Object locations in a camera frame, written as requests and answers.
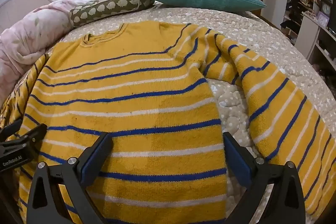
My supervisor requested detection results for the pink floral comforter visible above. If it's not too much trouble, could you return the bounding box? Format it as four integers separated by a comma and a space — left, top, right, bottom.
0, 0, 112, 98

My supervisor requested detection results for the yellow striped sweater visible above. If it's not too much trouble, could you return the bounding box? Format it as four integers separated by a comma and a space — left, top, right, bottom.
14, 21, 336, 224

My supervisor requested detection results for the geometric patterned blanket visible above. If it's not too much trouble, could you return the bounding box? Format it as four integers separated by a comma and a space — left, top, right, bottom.
0, 88, 24, 130

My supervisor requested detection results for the white shelf unit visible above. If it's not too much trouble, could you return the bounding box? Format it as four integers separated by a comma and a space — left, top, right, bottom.
280, 0, 336, 72

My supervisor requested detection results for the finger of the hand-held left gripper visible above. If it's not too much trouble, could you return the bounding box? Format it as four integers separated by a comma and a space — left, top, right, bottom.
0, 123, 48, 151
0, 118, 24, 141

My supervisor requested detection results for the pink headboard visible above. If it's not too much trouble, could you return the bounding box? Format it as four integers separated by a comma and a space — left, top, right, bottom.
0, 0, 53, 22

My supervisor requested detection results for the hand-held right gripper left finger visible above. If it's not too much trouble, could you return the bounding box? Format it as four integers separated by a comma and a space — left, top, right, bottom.
26, 132, 114, 224

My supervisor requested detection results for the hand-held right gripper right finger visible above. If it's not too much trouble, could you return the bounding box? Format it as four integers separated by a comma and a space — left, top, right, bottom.
223, 132, 306, 224

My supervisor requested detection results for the green hedgehog print bolster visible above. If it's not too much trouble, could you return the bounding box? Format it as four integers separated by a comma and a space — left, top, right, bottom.
70, 0, 155, 28

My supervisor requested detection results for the beige dotted bedspread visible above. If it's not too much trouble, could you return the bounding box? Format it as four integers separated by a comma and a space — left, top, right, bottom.
59, 2, 336, 224

